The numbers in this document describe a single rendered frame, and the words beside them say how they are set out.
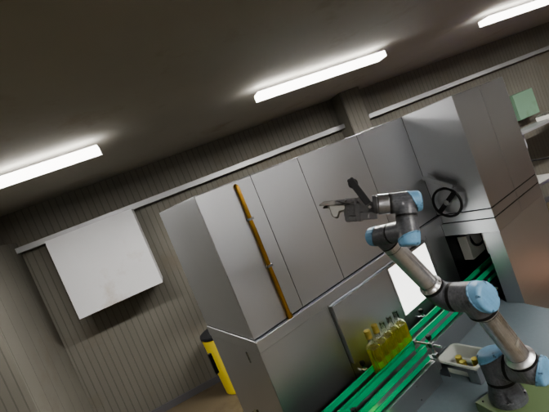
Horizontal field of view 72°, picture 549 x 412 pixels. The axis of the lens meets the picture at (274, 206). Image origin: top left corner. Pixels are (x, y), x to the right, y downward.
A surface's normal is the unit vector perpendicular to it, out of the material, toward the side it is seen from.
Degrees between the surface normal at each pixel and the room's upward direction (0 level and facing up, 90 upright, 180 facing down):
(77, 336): 90
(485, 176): 90
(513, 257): 90
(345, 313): 90
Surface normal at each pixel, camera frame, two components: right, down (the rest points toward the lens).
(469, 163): -0.77, 0.35
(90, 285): 0.29, -0.04
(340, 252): 0.52, -0.14
